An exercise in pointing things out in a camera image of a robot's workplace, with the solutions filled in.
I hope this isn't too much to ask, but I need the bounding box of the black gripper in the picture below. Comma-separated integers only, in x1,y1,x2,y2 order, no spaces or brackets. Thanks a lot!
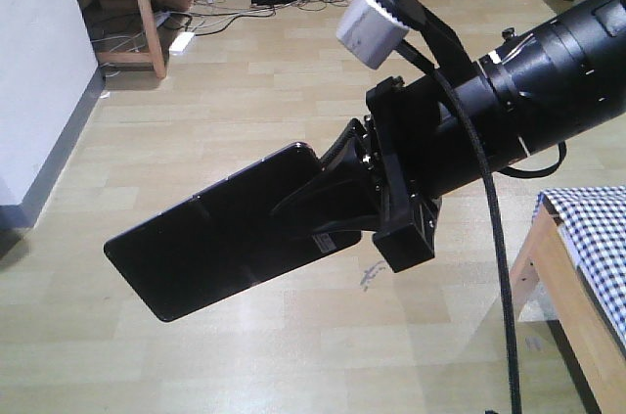
268,69,534,273

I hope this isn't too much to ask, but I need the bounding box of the black smartphone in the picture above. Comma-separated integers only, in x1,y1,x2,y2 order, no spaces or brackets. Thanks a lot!
104,143,362,322

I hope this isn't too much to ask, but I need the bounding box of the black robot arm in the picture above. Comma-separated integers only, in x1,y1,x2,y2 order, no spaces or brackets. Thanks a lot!
271,0,625,271

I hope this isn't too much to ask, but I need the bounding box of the checkered duvet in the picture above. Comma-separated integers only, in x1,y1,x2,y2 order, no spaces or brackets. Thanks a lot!
537,186,625,344

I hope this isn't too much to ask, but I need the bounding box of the black braided cable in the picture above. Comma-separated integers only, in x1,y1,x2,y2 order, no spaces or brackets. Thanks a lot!
429,66,568,414

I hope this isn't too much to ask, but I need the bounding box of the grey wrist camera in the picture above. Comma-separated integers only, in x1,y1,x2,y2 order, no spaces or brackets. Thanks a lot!
335,0,410,69

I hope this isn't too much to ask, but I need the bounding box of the wooden bed frame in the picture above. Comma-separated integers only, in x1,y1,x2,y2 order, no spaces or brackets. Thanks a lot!
510,204,625,413

